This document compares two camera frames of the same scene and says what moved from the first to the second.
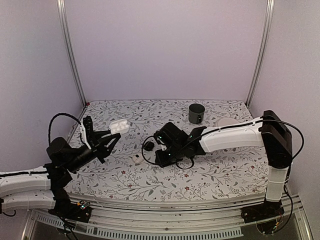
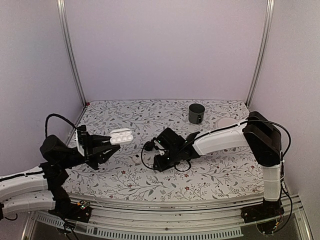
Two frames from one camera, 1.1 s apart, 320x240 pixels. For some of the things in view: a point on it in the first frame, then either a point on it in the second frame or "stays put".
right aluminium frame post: x=269 y=15 stays put
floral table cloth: x=235 y=173 stays put
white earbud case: x=119 y=126 → x=121 y=136
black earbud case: x=149 y=146 stays put
